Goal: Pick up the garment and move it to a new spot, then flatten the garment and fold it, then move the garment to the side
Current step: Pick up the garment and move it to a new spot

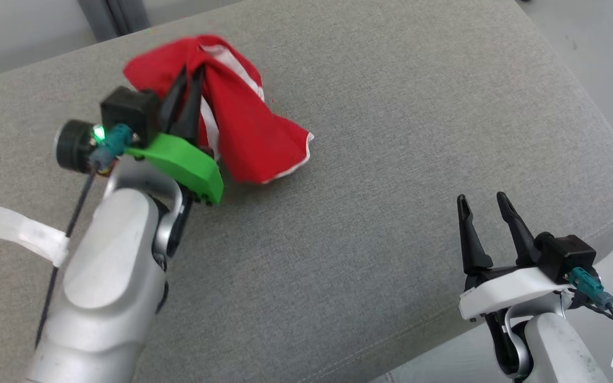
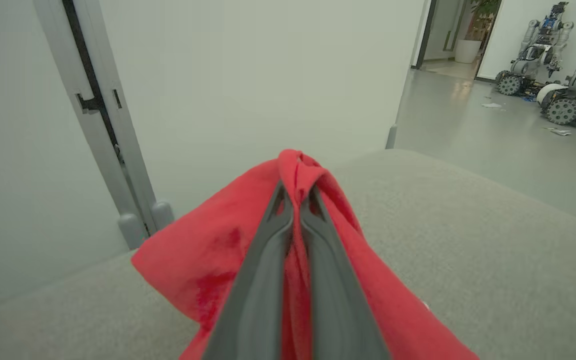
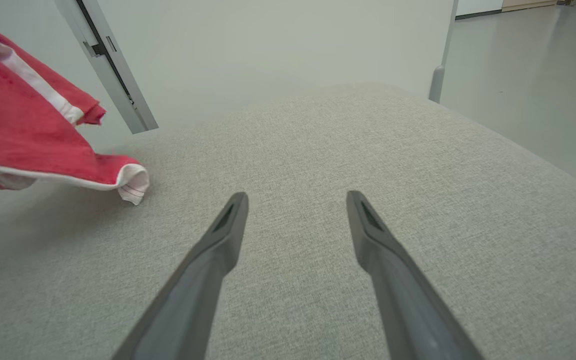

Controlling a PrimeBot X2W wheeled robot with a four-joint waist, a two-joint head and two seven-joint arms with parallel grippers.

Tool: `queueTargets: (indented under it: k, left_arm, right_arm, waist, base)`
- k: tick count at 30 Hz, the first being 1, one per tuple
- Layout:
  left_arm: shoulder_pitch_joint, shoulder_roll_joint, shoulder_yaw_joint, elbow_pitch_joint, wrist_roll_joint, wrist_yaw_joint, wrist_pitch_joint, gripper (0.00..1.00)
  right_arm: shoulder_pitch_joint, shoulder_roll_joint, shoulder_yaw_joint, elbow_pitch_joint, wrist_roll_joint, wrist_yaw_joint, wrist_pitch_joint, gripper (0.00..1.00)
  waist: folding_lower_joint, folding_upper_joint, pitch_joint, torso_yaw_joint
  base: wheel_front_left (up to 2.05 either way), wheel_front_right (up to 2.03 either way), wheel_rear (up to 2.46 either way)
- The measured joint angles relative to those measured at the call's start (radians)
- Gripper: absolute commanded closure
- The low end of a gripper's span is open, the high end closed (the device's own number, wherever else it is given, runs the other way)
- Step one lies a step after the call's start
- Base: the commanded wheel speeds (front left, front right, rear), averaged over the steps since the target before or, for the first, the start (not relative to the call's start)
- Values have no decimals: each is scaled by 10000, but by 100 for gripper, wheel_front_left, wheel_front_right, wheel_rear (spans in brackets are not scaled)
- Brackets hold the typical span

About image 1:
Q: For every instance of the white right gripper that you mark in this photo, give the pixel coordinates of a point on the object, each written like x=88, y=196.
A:
x=508, y=292

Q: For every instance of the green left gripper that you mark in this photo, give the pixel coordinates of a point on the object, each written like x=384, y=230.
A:
x=189, y=165

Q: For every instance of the red Bulls 23 shorts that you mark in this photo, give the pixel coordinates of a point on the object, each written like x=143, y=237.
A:
x=248, y=138

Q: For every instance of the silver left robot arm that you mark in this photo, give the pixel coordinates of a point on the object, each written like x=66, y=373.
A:
x=109, y=287

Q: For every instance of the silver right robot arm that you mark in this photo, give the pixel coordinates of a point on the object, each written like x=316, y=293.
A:
x=556, y=351

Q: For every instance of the black left round motor cap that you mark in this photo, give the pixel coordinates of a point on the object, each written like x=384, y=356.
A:
x=72, y=146

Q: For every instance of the grey fabric sofa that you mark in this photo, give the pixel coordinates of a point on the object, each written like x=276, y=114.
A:
x=365, y=223

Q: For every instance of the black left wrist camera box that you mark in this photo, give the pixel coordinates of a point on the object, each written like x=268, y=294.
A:
x=128, y=111

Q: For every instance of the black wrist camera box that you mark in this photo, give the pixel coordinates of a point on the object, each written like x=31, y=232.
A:
x=128, y=111
x=567, y=258

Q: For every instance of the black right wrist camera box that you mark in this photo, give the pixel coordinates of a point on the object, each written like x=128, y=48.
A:
x=567, y=258

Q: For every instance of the teal left camera connector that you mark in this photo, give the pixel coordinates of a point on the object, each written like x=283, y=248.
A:
x=112, y=141

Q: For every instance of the teal camera connector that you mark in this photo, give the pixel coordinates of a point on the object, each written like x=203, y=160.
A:
x=112, y=141
x=591, y=287

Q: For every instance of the teal right camera connector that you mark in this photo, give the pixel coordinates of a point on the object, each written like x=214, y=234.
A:
x=591, y=287

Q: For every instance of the grey double partition post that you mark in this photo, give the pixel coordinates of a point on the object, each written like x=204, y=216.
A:
x=120, y=16

